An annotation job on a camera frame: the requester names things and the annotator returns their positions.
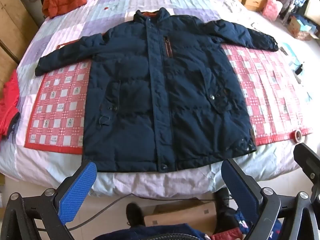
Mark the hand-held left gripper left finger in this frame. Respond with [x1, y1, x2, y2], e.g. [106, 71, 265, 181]
[0, 160, 97, 240]

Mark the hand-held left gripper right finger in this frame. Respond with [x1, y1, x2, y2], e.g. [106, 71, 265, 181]
[221, 158, 320, 240]

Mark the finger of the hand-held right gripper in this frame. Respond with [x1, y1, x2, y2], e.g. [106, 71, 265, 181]
[293, 142, 320, 200]

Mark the navy padded jacket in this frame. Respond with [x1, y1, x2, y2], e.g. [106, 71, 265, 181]
[34, 7, 279, 173]

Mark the red tape roll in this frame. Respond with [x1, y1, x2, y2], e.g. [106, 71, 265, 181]
[292, 129, 303, 144]

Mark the maroon quilted garment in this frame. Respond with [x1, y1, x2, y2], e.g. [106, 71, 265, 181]
[210, 230, 243, 240]

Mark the person's left shoe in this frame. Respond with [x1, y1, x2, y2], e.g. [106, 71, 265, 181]
[126, 203, 145, 228]

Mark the flat cardboard box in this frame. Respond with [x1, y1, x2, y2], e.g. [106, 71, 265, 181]
[144, 200, 217, 233]

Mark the navy patterned knit sweater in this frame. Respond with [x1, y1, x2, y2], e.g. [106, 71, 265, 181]
[94, 210, 283, 240]

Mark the red checkered mat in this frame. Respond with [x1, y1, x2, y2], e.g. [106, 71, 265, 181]
[24, 39, 313, 154]

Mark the red garment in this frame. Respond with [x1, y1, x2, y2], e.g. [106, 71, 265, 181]
[0, 69, 20, 140]

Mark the open cardboard box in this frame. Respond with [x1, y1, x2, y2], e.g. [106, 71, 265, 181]
[287, 15, 319, 40]

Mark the pink bag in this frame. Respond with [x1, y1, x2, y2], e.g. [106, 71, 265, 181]
[262, 0, 283, 22]

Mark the light wooden cabinet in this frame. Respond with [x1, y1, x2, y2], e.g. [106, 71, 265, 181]
[300, 0, 320, 20]

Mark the wooden wardrobe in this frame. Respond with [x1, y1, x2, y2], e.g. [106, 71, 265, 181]
[0, 0, 38, 85]

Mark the black cable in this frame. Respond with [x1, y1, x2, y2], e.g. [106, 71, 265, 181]
[66, 192, 230, 232]

